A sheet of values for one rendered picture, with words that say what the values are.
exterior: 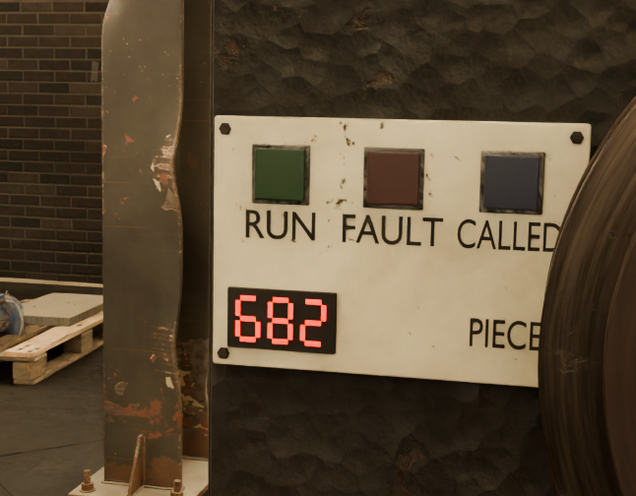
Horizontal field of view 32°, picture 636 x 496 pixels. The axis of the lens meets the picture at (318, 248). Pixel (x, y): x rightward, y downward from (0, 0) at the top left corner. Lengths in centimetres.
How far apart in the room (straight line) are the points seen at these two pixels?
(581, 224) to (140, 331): 292
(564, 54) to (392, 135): 13
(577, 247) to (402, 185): 17
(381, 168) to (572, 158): 13
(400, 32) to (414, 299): 19
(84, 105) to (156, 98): 403
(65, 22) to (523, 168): 680
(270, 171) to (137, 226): 267
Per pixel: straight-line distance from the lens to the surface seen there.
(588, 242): 62
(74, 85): 743
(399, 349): 77
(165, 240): 339
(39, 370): 502
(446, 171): 75
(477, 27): 77
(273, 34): 79
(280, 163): 77
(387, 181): 75
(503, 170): 74
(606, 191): 61
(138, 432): 356
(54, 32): 750
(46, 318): 550
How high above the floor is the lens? 125
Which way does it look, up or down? 8 degrees down
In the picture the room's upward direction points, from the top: 1 degrees clockwise
